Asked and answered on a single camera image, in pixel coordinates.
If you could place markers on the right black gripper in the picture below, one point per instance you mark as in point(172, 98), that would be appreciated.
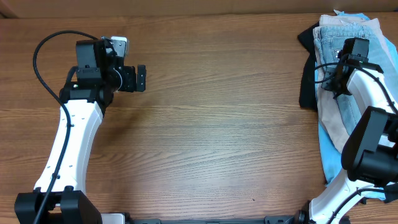
point(334, 79)

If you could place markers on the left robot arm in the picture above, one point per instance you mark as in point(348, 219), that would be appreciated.
point(59, 195)

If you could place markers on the black garment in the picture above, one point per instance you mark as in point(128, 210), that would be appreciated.
point(338, 117)

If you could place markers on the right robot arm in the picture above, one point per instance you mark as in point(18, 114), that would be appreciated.
point(369, 156)

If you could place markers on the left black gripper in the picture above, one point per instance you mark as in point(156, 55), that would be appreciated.
point(140, 78)

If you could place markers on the beige shorts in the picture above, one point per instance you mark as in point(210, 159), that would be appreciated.
point(329, 118)

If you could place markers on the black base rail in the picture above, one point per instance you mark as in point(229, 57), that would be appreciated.
point(211, 221)

